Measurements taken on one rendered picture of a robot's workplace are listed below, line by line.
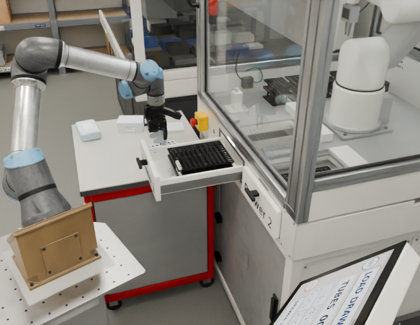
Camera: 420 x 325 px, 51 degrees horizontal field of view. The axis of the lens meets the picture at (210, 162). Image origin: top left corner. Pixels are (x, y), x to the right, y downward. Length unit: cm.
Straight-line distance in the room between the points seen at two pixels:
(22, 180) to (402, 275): 104
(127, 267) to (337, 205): 68
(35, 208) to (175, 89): 130
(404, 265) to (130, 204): 128
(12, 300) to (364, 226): 109
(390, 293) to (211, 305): 158
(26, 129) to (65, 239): 42
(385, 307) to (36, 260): 98
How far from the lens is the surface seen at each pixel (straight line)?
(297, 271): 149
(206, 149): 177
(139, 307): 236
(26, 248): 138
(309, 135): 118
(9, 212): 318
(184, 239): 212
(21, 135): 161
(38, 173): 142
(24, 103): 165
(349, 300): 88
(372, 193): 142
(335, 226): 142
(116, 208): 193
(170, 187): 162
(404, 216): 158
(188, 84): 249
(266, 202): 147
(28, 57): 162
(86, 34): 581
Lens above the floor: 178
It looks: 31 degrees down
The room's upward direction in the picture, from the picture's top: straight up
